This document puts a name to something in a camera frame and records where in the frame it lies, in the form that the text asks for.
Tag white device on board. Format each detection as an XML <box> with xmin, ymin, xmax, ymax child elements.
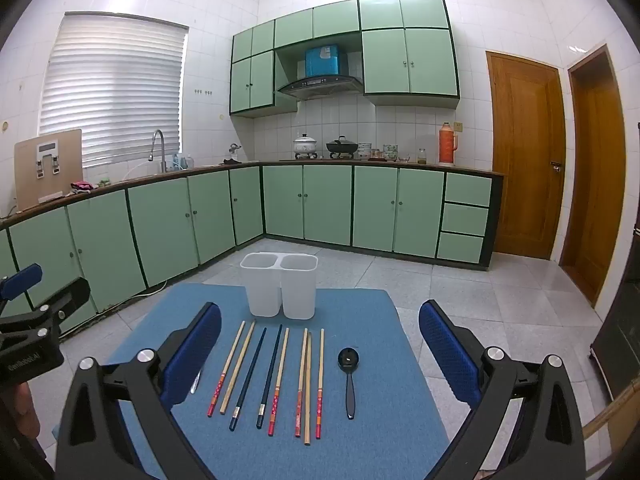
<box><xmin>36</xmin><ymin>142</ymin><xmax>63</xmax><ymax>178</ymax></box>

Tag blue hood chimney cover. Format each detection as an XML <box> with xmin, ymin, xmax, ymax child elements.
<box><xmin>305</xmin><ymin>45</ymin><xmax>348</xmax><ymax>79</ymax></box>

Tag blue table mat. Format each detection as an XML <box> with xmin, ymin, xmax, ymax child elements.
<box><xmin>102</xmin><ymin>282</ymin><xmax>451</xmax><ymax>480</ymax></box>

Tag person's left hand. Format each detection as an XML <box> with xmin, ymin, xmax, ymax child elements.
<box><xmin>7</xmin><ymin>382</ymin><xmax>42</xmax><ymax>443</ymax></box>

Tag green base cabinets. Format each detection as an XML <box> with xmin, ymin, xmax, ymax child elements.
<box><xmin>0</xmin><ymin>164</ymin><xmax>503</xmax><ymax>341</ymax></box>

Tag green wall cabinets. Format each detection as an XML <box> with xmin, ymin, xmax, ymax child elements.
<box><xmin>229</xmin><ymin>0</ymin><xmax>461</xmax><ymax>118</ymax></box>

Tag light wooden bar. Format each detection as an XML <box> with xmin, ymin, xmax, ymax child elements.
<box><xmin>582</xmin><ymin>377</ymin><xmax>640</xmax><ymax>441</ymax></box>

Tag black plastic spoon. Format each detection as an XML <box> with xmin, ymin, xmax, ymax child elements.
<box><xmin>337</xmin><ymin>346</ymin><xmax>360</xmax><ymax>421</ymax></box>

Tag dark blue chopstick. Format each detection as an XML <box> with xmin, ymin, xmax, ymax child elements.
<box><xmin>256</xmin><ymin>324</ymin><xmax>284</xmax><ymax>430</ymax></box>
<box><xmin>229</xmin><ymin>327</ymin><xmax>267</xmax><ymax>432</ymax></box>

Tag light wooden board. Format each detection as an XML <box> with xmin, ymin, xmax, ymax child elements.
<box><xmin>14</xmin><ymin>129</ymin><xmax>83</xmax><ymax>211</ymax></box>

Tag steel kitchen faucet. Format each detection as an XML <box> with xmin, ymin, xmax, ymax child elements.
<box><xmin>150</xmin><ymin>129</ymin><xmax>168</xmax><ymax>173</ymax></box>

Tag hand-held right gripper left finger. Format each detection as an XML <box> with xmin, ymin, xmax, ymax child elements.
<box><xmin>54</xmin><ymin>301</ymin><xmax>223</xmax><ymax>480</ymax></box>

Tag white window blind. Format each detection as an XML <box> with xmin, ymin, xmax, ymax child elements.
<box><xmin>39</xmin><ymin>12</ymin><xmax>190</xmax><ymax>168</ymax></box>

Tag black cabinet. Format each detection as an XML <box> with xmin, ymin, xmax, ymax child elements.
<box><xmin>590</xmin><ymin>260</ymin><xmax>640</xmax><ymax>403</ymax></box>

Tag black range hood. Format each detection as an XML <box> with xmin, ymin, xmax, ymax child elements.
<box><xmin>276</xmin><ymin>75</ymin><xmax>364</xmax><ymax>101</ymax></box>

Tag black wok with lid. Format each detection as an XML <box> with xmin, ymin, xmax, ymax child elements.
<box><xmin>326</xmin><ymin>135</ymin><xmax>360</xmax><ymax>157</ymax></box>

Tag green drawer front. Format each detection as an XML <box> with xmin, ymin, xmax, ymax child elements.
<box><xmin>443</xmin><ymin>172</ymin><xmax>493</xmax><ymax>207</ymax></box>
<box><xmin>440</xmin><ymin>202</ymin><xmax>490</xmax><ymax>237</ymax></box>
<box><xmin>436</xmin><ymin>231</ymin><xmax>486</xmax><ymax>263</ymax></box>

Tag wooden door with frame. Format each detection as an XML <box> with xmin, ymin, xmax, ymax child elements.
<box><xmin>559</xmin><ymin>44</ymin><xmax>627</xmax><ymax>308</ymax></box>

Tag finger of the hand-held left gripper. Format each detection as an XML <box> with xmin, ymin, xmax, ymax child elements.
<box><xmin>0</xmin><ymin>263</ymin><xmax>44</xmax><ymax>311</ymax></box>
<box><xmin>0</xmin><ymin>276</ymin><xmax>92</xmax><ymax>342</ymax></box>

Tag orange thermos flask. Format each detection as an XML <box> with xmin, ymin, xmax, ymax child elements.
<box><xmin>438</xmin><ymin>121</ymin><xmax>460</xmax><ymax>167</ymax></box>

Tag white floor cable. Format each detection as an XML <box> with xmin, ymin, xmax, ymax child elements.
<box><xmin>60</xmin><ymin>280</ymin><xmax>168</xmax><ymax>341</ymax></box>

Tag white two-compartment utensil holder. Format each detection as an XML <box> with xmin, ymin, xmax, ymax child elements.
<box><xmin>240</xmin><ymin>251</ymin><xmax>319</xmax><ymax>321</ymax></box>

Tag closed wooden door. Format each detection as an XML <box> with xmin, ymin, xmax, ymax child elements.
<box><xmin>486</xmin><ymin>50</ymin><xmax>567</xmax><ymax>261</ymax></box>

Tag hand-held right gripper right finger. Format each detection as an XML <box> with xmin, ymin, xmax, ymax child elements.
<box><xmin>417</xmin><ymin>299</ymin><xmax>586</xmax><ymax>480</ymax></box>

